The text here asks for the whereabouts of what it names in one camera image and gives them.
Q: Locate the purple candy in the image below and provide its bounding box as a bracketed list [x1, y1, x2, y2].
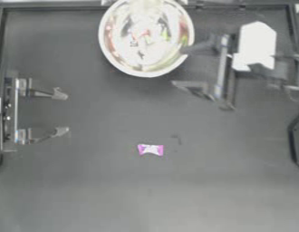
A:
[136, 143, 165, 157]

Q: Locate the steel bowl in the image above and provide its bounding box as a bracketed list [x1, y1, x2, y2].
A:
[97, 0, 196, 79]

